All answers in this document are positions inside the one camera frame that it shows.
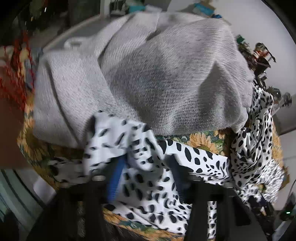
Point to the red berry branches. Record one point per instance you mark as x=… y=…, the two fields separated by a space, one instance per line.
x=16 y=76

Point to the black standing fan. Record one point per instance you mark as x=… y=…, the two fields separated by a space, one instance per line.
x=288 y=99

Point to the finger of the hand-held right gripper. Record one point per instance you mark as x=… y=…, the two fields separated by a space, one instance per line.
x=260 y=204

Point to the rose brown suitcase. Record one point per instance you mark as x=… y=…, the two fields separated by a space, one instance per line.
x=11 y=134

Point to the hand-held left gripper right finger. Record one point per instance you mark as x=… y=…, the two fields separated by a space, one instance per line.
x=179 y=183

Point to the grey floor fan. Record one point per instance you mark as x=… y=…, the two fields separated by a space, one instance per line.
x=274 y=92

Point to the teal storage box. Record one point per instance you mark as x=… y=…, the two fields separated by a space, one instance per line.
x=137 y=8

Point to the grey knit sweater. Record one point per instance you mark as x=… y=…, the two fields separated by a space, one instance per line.
x=150 y=76

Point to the teal basin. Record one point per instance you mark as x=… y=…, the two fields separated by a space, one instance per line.
x=203 y=8

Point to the black-spotted white garment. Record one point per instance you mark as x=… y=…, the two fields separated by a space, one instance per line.
x=148 y=185

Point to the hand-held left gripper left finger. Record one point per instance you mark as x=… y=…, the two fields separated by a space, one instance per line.
x=115 y=183

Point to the sunflower print blanket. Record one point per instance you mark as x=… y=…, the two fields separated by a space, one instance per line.
x=203 y=141

